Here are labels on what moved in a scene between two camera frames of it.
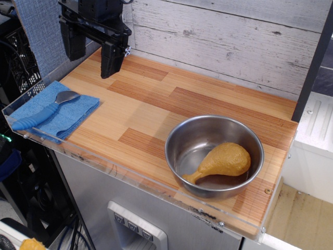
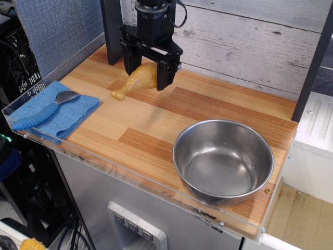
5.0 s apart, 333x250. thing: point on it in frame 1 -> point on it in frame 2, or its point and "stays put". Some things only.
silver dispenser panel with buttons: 133,230 stays put
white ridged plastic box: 315,130 stays put
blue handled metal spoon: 45,113 stays put
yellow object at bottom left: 31,244 stays put
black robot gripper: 100,19 -> 153,37
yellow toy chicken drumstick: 228,159 -> 144,77
